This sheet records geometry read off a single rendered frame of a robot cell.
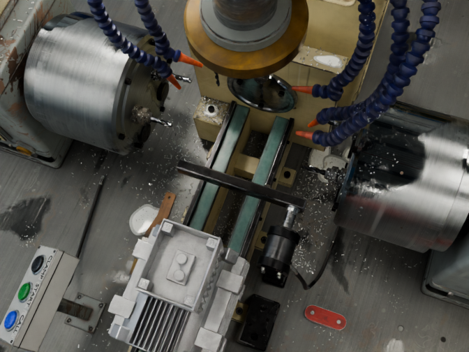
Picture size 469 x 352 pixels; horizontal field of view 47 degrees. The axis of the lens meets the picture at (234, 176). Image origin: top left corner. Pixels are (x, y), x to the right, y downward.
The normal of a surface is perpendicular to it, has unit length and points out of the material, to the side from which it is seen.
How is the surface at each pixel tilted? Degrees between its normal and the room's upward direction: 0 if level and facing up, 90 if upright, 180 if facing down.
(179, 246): 0
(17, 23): 0
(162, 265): 0
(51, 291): 53
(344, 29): 90
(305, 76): 90
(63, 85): 36
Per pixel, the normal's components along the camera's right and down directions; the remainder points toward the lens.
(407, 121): 0.06, -0.64
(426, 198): -0.25, 0.24
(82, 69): -0.16, -0.07
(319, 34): -0.34, 0.89
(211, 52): -0.06, -0.35
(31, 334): 0.71, 0.03
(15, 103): 0.94, 0.30
